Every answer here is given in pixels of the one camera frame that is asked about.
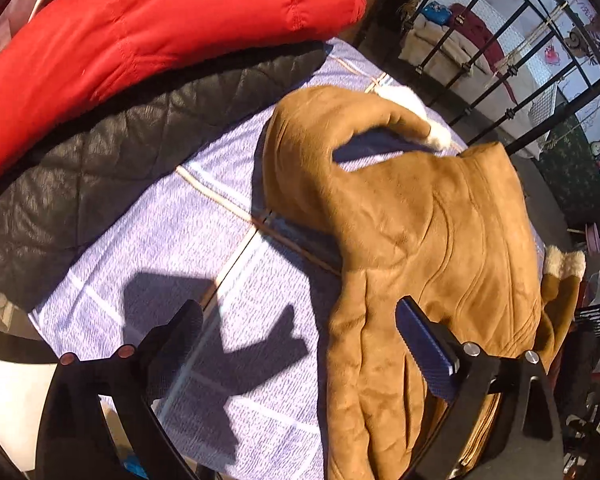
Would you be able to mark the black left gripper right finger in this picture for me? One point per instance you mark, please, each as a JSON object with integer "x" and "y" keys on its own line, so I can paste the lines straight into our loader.
{"x": 500, "y": 420}

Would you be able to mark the blue plaid bed sheet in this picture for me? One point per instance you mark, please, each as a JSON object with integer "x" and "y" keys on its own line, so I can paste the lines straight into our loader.
{"x": 247, "y": 395}

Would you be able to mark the black quilted jacket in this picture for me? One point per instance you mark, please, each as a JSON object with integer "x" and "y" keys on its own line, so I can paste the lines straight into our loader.
{"x": 87, "y": 173}

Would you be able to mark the red puffer jacket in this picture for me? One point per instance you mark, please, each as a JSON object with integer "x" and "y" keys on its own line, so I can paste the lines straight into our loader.
{"x": 76, "y": 54}

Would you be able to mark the white sofa with cushions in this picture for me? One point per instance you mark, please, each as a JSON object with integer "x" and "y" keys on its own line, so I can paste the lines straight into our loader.
{"x": 480, "y": 55}

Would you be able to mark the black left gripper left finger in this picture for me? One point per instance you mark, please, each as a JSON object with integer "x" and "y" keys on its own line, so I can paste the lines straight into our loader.
{"x": 74, "y": 441}

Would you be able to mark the black iron bed frame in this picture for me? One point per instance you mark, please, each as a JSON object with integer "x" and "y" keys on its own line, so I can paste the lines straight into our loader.
{"x": 570, "y": 32}

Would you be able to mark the brown suede fur-lined jacket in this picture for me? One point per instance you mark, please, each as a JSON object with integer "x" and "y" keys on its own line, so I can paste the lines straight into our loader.
{"x": 452, "y": 232}

